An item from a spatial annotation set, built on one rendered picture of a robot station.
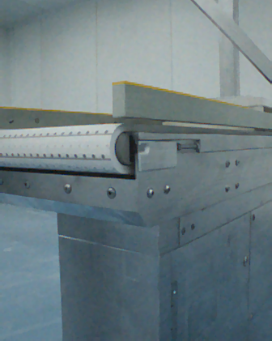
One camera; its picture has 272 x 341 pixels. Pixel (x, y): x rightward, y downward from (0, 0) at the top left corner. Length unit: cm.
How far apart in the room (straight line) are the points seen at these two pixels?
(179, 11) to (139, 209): 419
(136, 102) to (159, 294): 27
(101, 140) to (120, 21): 464
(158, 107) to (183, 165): 9
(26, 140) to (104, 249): 20
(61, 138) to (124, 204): 10
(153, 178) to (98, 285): 24
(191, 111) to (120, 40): 448
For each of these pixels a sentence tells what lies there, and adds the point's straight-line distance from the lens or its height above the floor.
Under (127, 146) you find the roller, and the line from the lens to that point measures 35.
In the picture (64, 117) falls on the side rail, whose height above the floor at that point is 94.
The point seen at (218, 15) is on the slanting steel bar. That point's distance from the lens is 54.
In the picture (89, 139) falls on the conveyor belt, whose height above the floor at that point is 90.
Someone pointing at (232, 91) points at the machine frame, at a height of 108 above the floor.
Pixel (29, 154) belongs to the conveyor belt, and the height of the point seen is 88.
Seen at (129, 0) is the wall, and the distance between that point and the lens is 497.
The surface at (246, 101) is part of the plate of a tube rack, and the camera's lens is 79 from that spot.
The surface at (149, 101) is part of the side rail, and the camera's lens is 37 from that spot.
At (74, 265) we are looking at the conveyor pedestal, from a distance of 60.
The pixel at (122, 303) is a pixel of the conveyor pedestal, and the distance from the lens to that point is 55.
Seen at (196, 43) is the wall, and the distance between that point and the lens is 428.
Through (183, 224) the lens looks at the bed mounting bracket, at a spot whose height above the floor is 78.
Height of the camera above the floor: 90
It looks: 3 degrees down
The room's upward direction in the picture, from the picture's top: 1 degrees counter-clockwise
